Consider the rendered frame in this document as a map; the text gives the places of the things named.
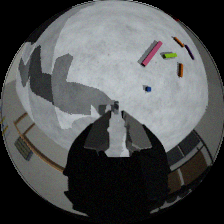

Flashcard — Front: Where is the pink rod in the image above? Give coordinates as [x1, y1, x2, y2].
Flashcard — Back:
[141, 41, 163, 67]

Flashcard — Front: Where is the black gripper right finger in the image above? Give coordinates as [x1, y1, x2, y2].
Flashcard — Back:
[121, 110, 171, 174]

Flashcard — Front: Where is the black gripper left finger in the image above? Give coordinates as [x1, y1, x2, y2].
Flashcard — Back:
[63, 110, 111, 177]

